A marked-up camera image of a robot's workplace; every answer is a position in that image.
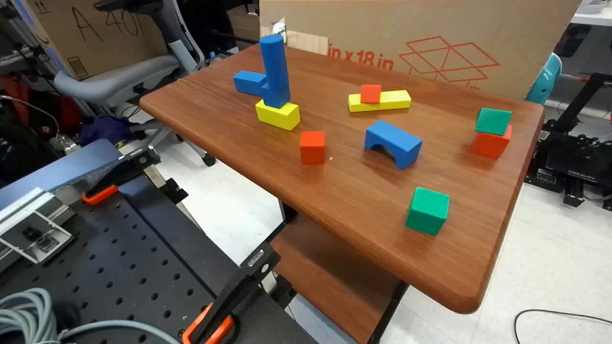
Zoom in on blue cylindrical block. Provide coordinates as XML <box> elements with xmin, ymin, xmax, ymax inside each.
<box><xmin>258</xmin><ymin>33</ymin><xmax>293</xmax><ymax>109</ymax></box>

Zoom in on orange-red cube block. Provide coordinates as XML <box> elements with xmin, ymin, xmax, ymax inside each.
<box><xmin>298</xmin><ymin>130</ymin><xmax>329</xmax><ymax>166</ymax></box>

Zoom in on yellow rectangular block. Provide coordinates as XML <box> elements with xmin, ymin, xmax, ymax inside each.
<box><xmin>254</xmin><ymin>98</ymin><xmax>302</xmax><ymax>134</ymax></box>

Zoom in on blue arch block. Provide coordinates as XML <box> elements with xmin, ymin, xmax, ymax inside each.
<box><xmin>363</xmin><ymin>120</ymin><xmax>425</xmax><ymax>172</ymax></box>

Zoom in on small red cube block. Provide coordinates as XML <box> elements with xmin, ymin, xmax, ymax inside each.
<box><xmin>360</xmin><ymin>82</ymin><xmax>385</xmax><ymax>107</ymax></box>

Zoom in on blue rectangular block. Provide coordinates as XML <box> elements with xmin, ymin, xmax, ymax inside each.
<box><xmin>232</xmin><ymin>69</ymin><xmax>272</xmax><ymax>101</ymax></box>

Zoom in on yellow long flat block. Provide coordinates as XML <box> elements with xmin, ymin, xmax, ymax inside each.
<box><xmin>346</xmin><ymin>88</ymin><xmax>413</xmax><ymax>115</ymax></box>

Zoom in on green cube block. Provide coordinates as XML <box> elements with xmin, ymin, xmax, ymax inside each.
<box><xmin>404</xmin><ymin>185</ymin><xmax>451</xmax><ymax>239</ymax></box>

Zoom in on orange cube block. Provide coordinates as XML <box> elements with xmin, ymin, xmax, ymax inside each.
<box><xmin>471</xmin><ymin>124</ymin><xmax>515</xmax><ymax>161</ymax></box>

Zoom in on wooden lower table shelf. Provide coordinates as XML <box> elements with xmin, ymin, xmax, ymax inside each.
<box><xmin>270</xmin><ymin>212</ymin><xmax>407</xmax><ymax>344</ymax></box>

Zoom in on black orange bar clamp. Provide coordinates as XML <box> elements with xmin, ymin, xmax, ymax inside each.
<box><xmin>79</xmin><ymin>145</ymin><xmax>191</xmax><ymax>208</ymax></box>
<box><xmin>180</xmin><ymin>245</ymin><xmax>283</xmax><ymax>344</ymax></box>

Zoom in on green cube with slanted face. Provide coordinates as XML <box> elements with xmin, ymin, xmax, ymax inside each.
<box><xmin>474</xmin><ymin>105</ymin><xmax>515</xmax><ymax>138</ymax></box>

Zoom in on large cardboard box red print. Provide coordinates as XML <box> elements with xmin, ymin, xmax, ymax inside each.
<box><xmin>258</xmin><ymin>0</ymin><xmax>583</xmax><ymax>103</ymax></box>

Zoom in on black perforated breadboard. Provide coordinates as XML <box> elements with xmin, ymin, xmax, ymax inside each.
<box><xmin>0</xmin><ymin>174</ymin><xmax>318</xmax><ymax>344</ymax></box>

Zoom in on grey office chair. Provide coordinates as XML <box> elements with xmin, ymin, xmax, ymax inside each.
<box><xmin>52</xmin><ymin>0</ymin><xmax>220</xmax><ymax>168</ymax></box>

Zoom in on dark blue cloth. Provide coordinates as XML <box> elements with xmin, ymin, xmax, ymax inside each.
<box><xmin>79</xmin><ymin>113</ymin><xmax>147</xmax><ymax>147</ymax></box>

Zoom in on blue-grey metal plate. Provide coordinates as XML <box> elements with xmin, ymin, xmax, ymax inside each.
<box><xmin>0</xmin><ymin>138</ymin><xmax>122</xmax><ymax>214</ymax></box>

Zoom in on cardboard box with black writing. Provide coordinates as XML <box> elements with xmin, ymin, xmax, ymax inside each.
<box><xmin>25</xmin><ymin>0</ymin><xmax>172</xmax><ymax>82</ymax></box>

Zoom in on teal chair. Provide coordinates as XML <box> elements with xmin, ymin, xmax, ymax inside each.
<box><xmin>524</xmin><ymin>52</ymin><xmax>566</xmax><ymax>107</ymax></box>

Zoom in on black equipment stand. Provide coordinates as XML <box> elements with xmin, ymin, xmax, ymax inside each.
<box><xmin>524</xmin><ymin>71</ymin><xmax>612</xmax><ymax>212</ymax></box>

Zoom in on white desk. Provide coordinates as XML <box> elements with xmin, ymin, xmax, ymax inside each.
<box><xmin>568</xmin><ymin>0</ymin><xmax>612</xmax><ymax>29</ymax></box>

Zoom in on aluminium profile bracket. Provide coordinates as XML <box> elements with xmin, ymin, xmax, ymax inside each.
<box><xmin>0</xmin><ymin>185</ymin><xmax>77</xmax><ymax>268</ymax></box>

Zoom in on black floor cable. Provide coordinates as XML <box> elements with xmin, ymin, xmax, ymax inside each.
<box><xmin>513</xmin><ymin>308</ymin><xmax>612</xmax><ymax>344</ymax></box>

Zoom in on grey cable bundle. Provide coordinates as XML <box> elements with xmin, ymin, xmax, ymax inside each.
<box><xmin>0</xmin><ymin>285</ymin><xmax>182</xmax><ymax>344</ymax></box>

